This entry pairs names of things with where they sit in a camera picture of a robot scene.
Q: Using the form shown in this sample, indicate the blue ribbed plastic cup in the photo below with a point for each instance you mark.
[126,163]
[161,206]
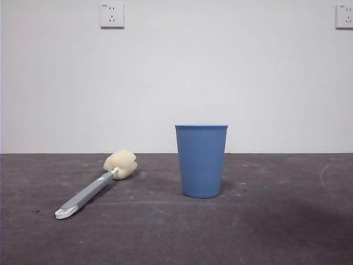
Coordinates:
[201,163]

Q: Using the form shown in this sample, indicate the white wall socket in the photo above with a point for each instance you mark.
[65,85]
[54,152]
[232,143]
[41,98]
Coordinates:
[344,16]
[112,16]

